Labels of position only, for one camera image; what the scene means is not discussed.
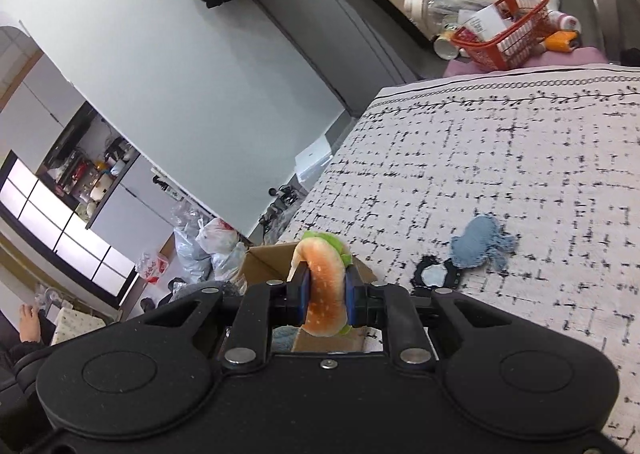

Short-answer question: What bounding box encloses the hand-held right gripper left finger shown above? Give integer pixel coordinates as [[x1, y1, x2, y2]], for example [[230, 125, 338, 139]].
[[127, 268, 312, 369]]

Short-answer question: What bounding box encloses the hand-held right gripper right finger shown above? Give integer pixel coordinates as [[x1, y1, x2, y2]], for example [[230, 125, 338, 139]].
[[345, 268, 547, 368]]

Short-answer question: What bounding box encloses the soft burger toy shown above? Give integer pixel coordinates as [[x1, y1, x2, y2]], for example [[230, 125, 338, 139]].
[[287, 230, 354, 338]]

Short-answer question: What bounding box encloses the grey plush toy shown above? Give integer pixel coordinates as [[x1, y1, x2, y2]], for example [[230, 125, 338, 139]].
[[272, 327, 297, 353]]

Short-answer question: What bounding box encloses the brown cardboard box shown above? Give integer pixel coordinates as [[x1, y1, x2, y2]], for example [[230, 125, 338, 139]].
[[239, 243, 386, 355]]

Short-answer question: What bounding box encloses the person's left forearm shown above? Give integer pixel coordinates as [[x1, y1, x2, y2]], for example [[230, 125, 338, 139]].
[[0, 337, 53, 387]]

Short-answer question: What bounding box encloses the person's left hand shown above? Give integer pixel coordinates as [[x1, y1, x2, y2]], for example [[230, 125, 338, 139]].
[[19, 305, 42, 343]]

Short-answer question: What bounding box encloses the clear plastic bag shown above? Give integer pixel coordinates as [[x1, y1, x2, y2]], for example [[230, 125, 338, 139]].
[[210, 244, 249, 283]]

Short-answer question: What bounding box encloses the small black fabric item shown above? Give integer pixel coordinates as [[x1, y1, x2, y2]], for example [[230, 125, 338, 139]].
[[411, 255, 461, 291]]

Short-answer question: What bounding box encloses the dark grey fuzzy cloth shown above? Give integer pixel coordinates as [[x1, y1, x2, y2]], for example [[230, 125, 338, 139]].
[[172, 280, 248, 298]]

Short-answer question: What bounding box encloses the grey plastic bag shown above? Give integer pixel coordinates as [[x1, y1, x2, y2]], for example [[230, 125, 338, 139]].
[[172, 227, 213, 281]]

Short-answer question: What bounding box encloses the blue knitted cloth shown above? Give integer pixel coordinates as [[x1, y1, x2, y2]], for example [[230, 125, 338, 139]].
[[450, 215, 519, 271]]

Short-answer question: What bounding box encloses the white storage box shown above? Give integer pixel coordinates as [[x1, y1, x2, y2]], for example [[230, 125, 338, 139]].
[[294, 137, 335, 183]]

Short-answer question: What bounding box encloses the small white red plastic bag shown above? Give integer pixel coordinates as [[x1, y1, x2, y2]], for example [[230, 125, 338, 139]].
[[135, 251, 171, 283]]

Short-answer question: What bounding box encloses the white black printed bed blanket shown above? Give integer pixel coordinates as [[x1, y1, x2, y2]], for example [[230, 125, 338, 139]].
[[272, 63, 640, 454]]

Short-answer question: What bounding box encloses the cream polka dot cushion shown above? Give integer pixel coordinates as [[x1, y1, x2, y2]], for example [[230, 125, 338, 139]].
[[50, 307, 109, 346]]

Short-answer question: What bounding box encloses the white kitchen cabinet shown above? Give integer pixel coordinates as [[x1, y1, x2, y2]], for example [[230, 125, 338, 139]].
[[0, 24, 201, 311]]

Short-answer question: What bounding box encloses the dark grey door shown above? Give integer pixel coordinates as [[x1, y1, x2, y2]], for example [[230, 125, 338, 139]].
[[240, 0, 418, 116]]

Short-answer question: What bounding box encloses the paper cup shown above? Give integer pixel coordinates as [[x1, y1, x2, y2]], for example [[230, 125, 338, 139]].
[[432, 32, 463, 60]]

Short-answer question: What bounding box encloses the red plastic basket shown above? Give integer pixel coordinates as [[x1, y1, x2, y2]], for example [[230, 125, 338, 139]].
[[450, 0, 551, 72]]

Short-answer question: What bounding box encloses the large clear plastic bottle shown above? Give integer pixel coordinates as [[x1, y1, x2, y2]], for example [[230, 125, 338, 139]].
[[404, 0, 481, 31]]

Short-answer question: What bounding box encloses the white carton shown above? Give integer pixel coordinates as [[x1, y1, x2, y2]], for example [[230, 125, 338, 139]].
[[457, 4, 516, 42]]

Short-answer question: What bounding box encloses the pink bed sheet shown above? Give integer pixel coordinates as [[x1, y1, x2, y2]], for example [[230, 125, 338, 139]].
[[442, 47, 608, 81]]

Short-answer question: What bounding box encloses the orange bottle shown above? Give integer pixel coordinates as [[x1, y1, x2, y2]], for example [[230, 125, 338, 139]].
[[544, 30, 581, 53]]

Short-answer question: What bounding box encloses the white pink bottle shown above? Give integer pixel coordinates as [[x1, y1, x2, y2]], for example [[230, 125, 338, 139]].
[[547, 9, 581, 32]]

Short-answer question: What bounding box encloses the black cable tangle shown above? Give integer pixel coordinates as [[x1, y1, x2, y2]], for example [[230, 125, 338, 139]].
[[257, 184, 307, 235]]

